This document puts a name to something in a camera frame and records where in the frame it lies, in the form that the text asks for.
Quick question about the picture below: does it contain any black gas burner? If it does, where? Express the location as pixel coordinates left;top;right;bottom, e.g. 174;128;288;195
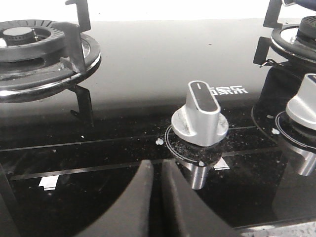
296;16;316;44
0;19;65;63

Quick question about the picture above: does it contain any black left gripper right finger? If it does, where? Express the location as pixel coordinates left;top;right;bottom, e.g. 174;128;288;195
161;159;237;237

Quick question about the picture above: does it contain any left black gas burner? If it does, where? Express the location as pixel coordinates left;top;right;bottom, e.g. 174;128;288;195
0;19;65;63

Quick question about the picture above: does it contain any black pan support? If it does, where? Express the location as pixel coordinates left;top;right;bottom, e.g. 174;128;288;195
253;0;316;68
0;0;102;98

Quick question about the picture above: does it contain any right black gas burner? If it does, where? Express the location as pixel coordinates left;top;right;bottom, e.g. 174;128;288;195
296;16;316;44

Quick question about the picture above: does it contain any silver left stove knob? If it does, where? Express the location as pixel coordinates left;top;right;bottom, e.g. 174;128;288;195
171;80;229;147

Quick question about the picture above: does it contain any blue cooking pot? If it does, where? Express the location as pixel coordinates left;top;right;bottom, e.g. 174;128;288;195
282;0;316;11

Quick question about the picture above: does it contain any silver wire pot trivet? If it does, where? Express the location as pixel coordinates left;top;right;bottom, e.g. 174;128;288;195
259;59;284;68

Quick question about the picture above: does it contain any left black pan support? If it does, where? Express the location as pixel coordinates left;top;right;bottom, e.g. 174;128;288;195
0;0;102;98

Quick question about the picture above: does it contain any right black pan support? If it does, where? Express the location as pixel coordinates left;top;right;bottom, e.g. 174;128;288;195
253;0;316;68

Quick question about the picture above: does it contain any black glass gas cooktop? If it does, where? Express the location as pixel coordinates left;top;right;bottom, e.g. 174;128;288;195
0;19;316;237

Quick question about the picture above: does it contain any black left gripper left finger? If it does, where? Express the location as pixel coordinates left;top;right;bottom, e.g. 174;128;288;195
79;160;153;237

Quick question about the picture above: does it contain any silver right stove knob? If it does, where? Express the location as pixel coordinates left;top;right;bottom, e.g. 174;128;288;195
286;73;316;130

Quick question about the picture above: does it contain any silver stove knob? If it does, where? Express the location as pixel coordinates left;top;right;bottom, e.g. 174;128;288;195
171;80;229;147
286;73;316;130

